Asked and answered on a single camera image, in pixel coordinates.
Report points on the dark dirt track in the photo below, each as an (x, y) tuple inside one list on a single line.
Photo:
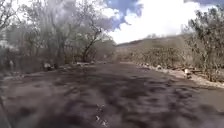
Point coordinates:
[(113, 90)]

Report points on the stand of bare trees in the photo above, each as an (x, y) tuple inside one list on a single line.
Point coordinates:
[(56, 36)]

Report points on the leafy bush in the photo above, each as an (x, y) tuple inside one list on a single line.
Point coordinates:
[(206, 43)]

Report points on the pale stony verge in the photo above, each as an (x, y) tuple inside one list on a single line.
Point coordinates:
[(186, 74)]

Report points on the scrub-covered hillside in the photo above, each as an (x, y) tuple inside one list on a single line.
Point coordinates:
[(153, 50)]

